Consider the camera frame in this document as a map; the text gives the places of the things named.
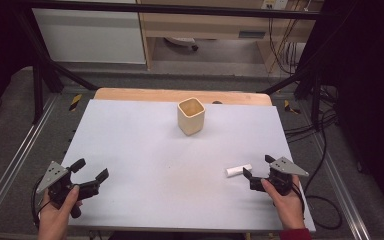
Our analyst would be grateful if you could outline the person's right hand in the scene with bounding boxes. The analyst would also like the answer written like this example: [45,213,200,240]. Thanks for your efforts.
[260,174,306,232]

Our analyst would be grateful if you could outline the wooden table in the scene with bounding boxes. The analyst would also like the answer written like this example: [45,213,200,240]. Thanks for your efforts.
[93,87,274,107]

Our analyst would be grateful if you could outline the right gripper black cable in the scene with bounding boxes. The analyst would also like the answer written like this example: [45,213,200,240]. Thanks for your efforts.
[290,181,343,231]

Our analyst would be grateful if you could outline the white cylinder roll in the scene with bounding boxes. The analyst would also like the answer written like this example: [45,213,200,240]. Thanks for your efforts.
[225,163,253,178]

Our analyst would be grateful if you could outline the office chair base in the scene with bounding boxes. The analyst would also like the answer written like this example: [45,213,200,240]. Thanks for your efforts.
[163,36,200,52]

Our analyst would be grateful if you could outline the light wooden desk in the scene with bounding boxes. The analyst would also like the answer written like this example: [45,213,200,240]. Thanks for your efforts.
[135,0,325,72]

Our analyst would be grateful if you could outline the white cabinet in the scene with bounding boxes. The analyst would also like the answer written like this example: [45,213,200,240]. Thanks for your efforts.
[31,7,147,65]

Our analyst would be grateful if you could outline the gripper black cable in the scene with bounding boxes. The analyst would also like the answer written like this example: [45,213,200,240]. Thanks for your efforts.
[30,177,52,231]
[290,181,343,231]

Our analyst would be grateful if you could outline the black metal frame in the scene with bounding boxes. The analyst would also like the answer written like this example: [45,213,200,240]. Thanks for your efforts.
[11,0,335,132]

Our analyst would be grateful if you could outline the white board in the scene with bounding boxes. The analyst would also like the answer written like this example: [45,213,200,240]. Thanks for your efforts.
[60,98,317,234]

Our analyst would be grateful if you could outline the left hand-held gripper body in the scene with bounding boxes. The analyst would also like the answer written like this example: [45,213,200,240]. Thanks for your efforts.
[35,160,101,220]

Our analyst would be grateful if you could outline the black curtain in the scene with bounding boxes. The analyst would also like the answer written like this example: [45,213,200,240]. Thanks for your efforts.
[298,0,384,219]
[0,0,36,121]

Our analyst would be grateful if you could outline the bundle of floor cables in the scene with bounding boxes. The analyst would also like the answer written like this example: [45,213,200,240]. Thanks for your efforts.
[284,84,339,145]

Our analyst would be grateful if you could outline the beige square cup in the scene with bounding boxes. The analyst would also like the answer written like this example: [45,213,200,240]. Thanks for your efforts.
[176,96,207,137]

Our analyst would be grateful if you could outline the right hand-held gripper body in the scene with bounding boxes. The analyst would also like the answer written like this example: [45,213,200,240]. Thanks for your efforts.
[248,156,310,197]

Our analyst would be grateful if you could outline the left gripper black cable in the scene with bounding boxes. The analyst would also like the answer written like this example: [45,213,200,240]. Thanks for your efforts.
[30,177,52,231]

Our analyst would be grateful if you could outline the aluminium floor rail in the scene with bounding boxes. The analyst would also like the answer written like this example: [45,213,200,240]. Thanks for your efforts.
[0,94,60,231]
[312,132,372,240]

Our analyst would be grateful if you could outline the yellow black tape strip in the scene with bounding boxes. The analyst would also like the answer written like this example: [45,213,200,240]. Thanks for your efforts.
[283,99,302,115]
[68,93,83,112]

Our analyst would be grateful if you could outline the wall power outlet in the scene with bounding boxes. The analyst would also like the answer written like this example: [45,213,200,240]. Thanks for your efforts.
[260,0,290,11]

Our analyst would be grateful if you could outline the hanging desk cables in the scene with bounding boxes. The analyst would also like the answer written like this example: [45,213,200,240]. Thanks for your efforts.
[267,13,306,76]

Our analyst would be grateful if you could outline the person's left hand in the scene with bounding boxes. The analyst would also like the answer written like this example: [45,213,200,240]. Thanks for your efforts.
[37,184,84,240]

